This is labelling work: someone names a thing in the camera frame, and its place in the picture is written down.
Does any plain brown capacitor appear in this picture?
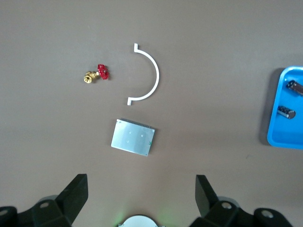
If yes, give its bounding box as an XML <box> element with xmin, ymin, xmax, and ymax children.
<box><xmin>285</xmin><ymin>79</ymin><xmax>303</xmax><ymax>96</ymax></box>

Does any silver metal power supply box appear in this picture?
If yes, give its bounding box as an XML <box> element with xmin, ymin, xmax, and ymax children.
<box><xmin>110</xmin><ymin>118</ymin><xmax>156</xmax><ymax>157</ymax></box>

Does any blue plastic tray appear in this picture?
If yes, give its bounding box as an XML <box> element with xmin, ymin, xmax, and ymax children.
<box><xmin>267</xmin><ymin>65</ymin><xmax>303</xmax><ymax>150</ymax></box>

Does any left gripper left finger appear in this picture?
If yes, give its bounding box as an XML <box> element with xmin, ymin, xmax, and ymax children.
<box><xmin>0</xmin><ymin>174</ymin><xmax>89</xmax><ymax>227</ymax></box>

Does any brown table mat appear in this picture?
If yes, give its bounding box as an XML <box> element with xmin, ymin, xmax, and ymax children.
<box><xmin>0</xmin><ymin>0</ymin><xmax>303</xmax><ymax>227</ymax></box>

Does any dark capacitor with white print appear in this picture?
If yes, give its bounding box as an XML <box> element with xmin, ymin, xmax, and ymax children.
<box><xmin>277</xmin><ymin>105</ymin><xmax>297</xmax><ymax>120</ymax></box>

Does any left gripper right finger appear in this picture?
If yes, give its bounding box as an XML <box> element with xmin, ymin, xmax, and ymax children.
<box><xmin>189</xmin><ymin>174</ymin><xmax>294</xmax><ymax>227</ymax></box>

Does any white semicircular bracket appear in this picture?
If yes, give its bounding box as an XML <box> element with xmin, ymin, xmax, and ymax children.
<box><xmin>126</xmin><ymin>43</ymin><xmax>160</xmax><ymax>106</ymax></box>

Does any brass valve with red handwheel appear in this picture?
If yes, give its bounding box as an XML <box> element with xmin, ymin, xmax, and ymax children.
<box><xmin>83</xmin><ymin>63</ymin><xmax>111</xmax><ymax>84</ymax></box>

